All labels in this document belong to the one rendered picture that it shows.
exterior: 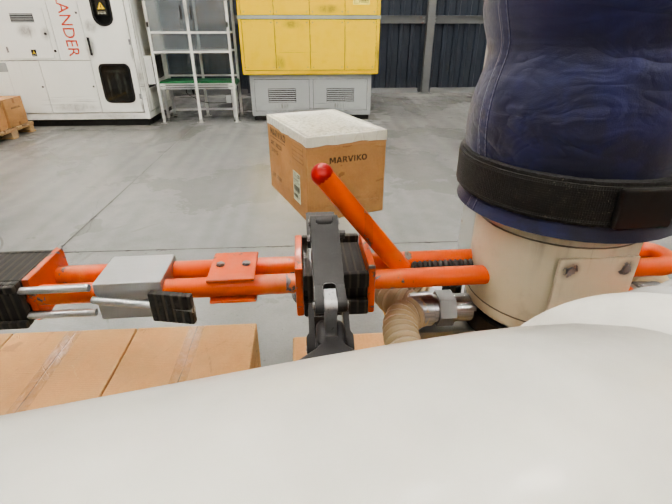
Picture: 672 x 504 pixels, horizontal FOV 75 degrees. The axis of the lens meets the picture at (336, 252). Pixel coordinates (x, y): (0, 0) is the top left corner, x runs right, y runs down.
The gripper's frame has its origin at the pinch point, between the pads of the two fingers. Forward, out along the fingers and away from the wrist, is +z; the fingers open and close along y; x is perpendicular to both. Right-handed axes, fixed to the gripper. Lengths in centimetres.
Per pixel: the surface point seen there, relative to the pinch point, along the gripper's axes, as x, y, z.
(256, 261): -7.2, -1.3, 1.4
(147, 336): -54, 66, 76
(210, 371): -30, 66, 58
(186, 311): -13.7, 0.3, -5.5
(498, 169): 16.2, -13.1, -4.6
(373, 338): 10.1, 25.1, 19.3
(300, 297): -2.4, 0.6, -3.4
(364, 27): 108, -21, 719
